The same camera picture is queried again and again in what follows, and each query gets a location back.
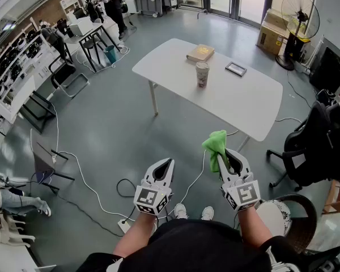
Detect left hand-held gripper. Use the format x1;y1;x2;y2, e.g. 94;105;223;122
133;158;176;216

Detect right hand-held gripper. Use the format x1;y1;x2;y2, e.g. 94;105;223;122
216;148;262;212

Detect green cloth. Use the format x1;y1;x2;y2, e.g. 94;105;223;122
201;129;230;174

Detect paper cup with lid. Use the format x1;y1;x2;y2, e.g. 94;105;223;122
194;61;210;89

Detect person's left forearm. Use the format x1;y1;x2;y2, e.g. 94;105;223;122
112;210;156;259

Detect person's right forearm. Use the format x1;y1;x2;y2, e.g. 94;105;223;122
237;205;274;249

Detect white table leg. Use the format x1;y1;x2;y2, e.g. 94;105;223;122
236;135;252;152

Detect person's left white shoe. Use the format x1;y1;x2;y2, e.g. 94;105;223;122
174;203;189;220

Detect person's white shoe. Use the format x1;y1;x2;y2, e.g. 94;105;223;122
174;203;189;220
201;206;215;221

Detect person's right white shoe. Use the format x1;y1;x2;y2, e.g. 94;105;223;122
201;206;215;221

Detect white seat cushion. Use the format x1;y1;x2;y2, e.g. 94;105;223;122
256;199;292;237

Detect person's black clothing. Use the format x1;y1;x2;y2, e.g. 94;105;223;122
76;218;309;272

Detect black office chair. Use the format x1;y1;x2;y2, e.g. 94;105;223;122
266;100;340;191

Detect dark wicker chair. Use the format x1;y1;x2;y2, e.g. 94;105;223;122
254;194;318;254

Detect black backpack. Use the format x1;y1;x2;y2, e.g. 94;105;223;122
316;88;337;106

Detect dark grey stool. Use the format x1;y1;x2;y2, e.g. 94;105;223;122
32;142;76;195

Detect brown hardcover book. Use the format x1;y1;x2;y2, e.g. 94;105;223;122
186;44;215;65

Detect teal waste bin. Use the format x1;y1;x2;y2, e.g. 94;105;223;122
103;45;118;64

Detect large cardboard box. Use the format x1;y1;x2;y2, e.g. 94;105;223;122
256;21;287;56

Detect black bin yellow lid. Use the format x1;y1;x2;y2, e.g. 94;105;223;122
286;32;311;63

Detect black cabinet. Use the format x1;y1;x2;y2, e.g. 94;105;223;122
309;38;340;93

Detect white folding rack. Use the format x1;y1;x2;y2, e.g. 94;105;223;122
305;35;325;70

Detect black cantilever chair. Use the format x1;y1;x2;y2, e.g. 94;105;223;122
48;57;90;97

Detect black stool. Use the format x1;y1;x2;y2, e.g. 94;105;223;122
82;32;108;65

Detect small cardboard box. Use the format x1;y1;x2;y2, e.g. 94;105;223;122
262;8;290;29

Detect white desk black legs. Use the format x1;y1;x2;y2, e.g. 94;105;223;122
63;21;121;73

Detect black standing fan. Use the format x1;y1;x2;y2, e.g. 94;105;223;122
275;0;321;71

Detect white box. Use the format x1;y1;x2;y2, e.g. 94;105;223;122
69;17;94;37

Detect grey cart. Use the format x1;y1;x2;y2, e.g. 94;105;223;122
134;0;164;18

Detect white shelf rack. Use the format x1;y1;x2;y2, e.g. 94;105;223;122
0;24;52;101

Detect black floor cable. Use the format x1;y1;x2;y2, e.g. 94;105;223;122
116;178;137;198

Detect white cable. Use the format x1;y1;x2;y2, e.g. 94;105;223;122
75;45;130;73
29;100;207;223

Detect black picture frame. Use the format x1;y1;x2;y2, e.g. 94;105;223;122
224;61;248;78

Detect black frame stand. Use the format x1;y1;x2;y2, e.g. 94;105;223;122
19;91;56;134

